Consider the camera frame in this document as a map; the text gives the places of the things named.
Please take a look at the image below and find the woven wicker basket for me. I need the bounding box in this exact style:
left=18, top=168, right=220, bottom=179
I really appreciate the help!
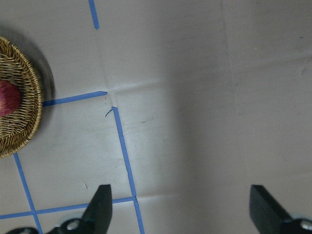
left=0, top=36, right=43, bottom=158

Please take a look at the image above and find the red apple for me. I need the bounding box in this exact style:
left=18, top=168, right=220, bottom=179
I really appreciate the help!
left=0, top=80, right=21, bottom=117

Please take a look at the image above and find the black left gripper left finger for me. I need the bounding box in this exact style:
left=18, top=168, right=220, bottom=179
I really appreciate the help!
left=50, top=185, right=113, bottom=234

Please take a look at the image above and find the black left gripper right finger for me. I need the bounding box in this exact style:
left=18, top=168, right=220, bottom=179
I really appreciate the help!
left=249, top=185, right=312, bottom=234

